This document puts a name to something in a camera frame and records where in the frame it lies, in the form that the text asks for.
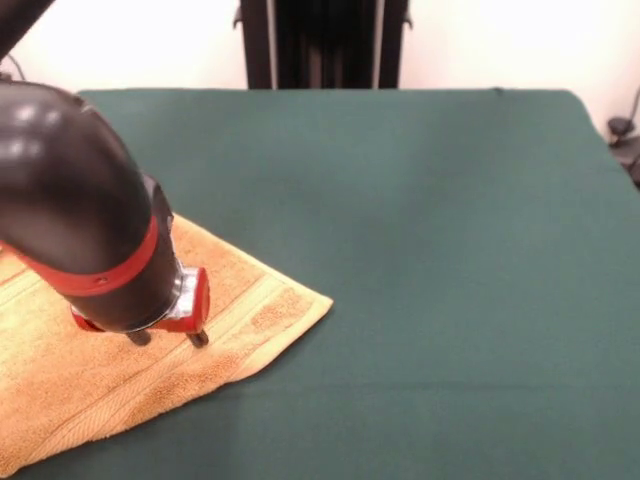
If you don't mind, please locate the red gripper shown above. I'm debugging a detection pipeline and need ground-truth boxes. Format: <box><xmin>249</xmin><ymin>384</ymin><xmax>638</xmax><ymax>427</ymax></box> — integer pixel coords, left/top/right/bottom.
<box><xmin>69</xmin><ymin>266</ymin><xmax>210</xmax><ymax>349</ymax></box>

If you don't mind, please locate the tan terry towel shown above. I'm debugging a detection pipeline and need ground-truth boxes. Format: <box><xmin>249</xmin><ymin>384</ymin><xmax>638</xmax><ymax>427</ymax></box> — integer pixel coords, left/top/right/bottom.
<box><xmin>0</xmin><ymin>213</ymin><xmax>335</xmax><ymax>476</ymax></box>

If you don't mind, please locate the dark green table cloth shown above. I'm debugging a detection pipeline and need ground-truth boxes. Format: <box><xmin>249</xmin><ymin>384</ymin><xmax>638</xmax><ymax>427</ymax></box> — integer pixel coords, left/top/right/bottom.
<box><xmin>0</xmin><ymin>87</ymin><xmax>640</xmax><ymax>480</ymax></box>

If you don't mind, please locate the dark curved stand base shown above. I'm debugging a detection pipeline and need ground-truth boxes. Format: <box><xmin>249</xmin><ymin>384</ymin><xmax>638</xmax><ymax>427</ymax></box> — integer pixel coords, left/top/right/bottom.
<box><xmin>606</xmin><ymin>115</ymin><xmax>640</xmax><ymax>189</ymax></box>

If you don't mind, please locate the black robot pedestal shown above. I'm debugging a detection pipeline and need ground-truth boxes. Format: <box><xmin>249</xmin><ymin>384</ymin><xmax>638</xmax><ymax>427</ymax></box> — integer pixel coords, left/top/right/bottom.
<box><xmin>230</xmin><ymin>0</ymin><xmax>415</xmax><ymax>91</ymax></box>

